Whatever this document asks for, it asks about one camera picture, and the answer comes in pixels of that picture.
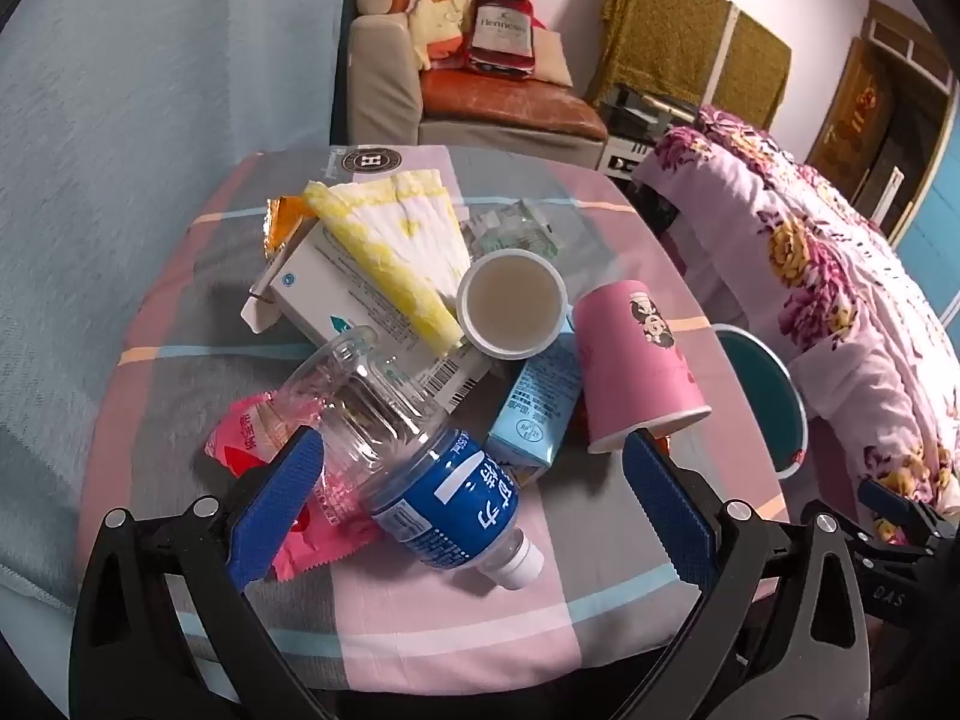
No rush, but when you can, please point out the white cabinet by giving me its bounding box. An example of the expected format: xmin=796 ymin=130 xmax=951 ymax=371
xmin=596 ymin=131 xmax=661 ymax=177

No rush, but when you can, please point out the white paper cup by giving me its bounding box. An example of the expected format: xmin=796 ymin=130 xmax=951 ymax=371
xmin=455 ymin=247 xmax=569 ymax=359

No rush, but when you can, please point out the pink snack packet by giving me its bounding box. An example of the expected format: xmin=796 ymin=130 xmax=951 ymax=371
xmin=205 ymin=390 xmax=383 ymax=582

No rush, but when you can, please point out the blue milk carton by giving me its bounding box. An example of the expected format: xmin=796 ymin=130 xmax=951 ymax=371
xmin=485 ymin=349 xmax=586 ymax=488

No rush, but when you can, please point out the clear plastic bottle blue label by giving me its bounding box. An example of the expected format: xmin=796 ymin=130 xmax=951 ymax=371
xmin=274 ymin=325 xmax=546 ymax=592

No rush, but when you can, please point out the orange white snack wrapper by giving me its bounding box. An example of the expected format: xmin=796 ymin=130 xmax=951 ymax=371
xmin=259 ymin=195 xmax=327 ymax=271

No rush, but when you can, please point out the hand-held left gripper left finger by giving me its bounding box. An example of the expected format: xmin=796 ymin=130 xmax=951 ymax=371
xmin=69 ymin=424 xmax=331 ymax=720

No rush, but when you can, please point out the white medicine box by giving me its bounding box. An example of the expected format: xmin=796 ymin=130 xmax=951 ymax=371
xmin=240 ymin=217 xmax=492 ymax=413

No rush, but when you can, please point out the red Hennessy bag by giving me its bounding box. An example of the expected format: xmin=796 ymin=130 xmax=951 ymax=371
xmin=465 ymin=0 xmax=541 ymax=80

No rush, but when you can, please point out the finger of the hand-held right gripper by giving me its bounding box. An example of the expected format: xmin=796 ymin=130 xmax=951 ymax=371
xmin=847 ymin=532 xmax=960 ymax=623
xmin=857 ymin=478 xmax=960 ymax=541

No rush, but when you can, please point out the beige brown armchair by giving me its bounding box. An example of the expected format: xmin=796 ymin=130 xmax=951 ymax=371
xmin=345 ymin=0 xmax=610 ymax=166

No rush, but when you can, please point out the brown wooden door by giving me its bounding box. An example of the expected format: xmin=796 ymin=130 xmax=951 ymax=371
xmin=806 ymin=0 xmax=957 ymax=248

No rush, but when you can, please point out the clear green plastic wrapper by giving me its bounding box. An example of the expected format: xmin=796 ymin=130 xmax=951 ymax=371
xmin=459 ymin=199 xmax=567 ymax=260

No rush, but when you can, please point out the olive yellow hanging blanket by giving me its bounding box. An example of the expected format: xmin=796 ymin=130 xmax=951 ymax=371
xmin=592 ymin=0 xmax=794 ymax=128

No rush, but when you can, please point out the beige cushion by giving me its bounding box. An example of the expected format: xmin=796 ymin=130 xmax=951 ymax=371
xmin=525 ymin=30 xmax=575 ymax=87

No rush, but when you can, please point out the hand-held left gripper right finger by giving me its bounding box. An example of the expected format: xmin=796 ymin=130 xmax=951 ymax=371
xmin=607 ymin=426 xmax=875 ymax=720

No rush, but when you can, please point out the teal trash bin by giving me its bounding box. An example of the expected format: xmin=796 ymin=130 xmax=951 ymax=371
xmin=709 ymin=322 xmax=809 ymax=481

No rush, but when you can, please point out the pink paper cup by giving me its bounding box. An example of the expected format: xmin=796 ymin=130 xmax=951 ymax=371
xmin=571 ymin=279 xmax=713 ymax=455

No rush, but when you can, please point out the yellow cloth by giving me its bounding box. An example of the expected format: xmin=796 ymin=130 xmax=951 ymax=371
xmin=407 ymin=0 xmax=481 ymax=70

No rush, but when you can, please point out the yellow white paper napkin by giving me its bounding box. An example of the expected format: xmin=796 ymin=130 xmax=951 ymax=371
xmin=302 ymin=167 xmax=475 ymax=357

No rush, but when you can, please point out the black audio player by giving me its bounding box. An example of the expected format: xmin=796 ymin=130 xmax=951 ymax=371
xmin=600 ymin=86 xmax=698 ymax=140

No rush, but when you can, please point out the pink floral blanket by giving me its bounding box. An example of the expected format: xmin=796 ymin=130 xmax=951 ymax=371
xmin=630 ymin=105 xmax=960 ymax=548

